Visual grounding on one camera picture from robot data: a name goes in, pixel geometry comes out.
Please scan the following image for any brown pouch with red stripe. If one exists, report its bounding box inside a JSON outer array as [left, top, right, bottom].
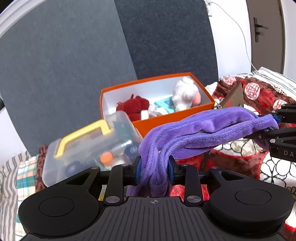
[[215, 81, 245, 109]]

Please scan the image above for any grey striped cloth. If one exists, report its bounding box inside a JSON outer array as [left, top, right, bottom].
[[0, 152, 26, 241]]

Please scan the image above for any bottle with dark blue cap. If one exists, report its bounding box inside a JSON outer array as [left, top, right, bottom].
[[126, 145, 139, 157], [65, 162, 79, 175]]

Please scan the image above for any dark grey headboard panel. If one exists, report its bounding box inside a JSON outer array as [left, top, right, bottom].
[[113, 0, 219, 86]]

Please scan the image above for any bottle with orange cap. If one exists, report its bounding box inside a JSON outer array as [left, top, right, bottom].
[[100, 152, 114, 166]]

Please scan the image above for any teal orange plaid cloth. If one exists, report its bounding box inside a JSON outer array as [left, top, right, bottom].
[[14, 153, 40, 204]]

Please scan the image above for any red plush toy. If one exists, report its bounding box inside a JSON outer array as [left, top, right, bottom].
[[116, 94, 150, 121]]

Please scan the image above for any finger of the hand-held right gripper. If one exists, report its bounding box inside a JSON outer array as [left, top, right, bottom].
[[257, 103, 296, 124], [243, 127, 296, 145]]

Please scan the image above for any red floral printed blanket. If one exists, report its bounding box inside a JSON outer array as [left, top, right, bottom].
[[35, 74, 296, 241]]

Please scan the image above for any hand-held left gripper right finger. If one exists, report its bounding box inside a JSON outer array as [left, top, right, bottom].
[[168, 156, 246, 206]]

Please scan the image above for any white plush toy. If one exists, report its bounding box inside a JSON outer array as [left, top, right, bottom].
[[171, 76, 203, 111]]

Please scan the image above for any black door handle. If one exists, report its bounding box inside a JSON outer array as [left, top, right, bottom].
[[253, 17, 269, 42]]

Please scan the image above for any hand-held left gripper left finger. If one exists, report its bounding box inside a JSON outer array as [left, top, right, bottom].
[[66, 156, 142, 206]]

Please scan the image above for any orange cardboard box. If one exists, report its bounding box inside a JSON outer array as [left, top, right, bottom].
[[100, 72, 215, 138]]

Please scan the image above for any striped bed sheet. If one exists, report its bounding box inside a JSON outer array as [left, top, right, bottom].
[[251, 67, 296, 98]]

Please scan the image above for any purple towel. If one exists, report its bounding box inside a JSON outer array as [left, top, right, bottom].
[[126, 107, 280, 197]]

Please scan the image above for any white wall cable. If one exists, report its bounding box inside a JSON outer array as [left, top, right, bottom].
[[206, 1, 296, 91]]

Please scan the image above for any light grey headboard panel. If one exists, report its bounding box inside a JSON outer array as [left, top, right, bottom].
[[0, 0, 139, 158]]

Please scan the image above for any brown door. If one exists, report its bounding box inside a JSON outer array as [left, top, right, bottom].
[[245, 0, 286, 75]]

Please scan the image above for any white wall plug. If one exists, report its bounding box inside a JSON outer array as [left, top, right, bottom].
[[205, 0, 214, 16]]

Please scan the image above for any clear plastic storage box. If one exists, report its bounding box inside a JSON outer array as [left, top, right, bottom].
[[43, 111, 144, 188]]

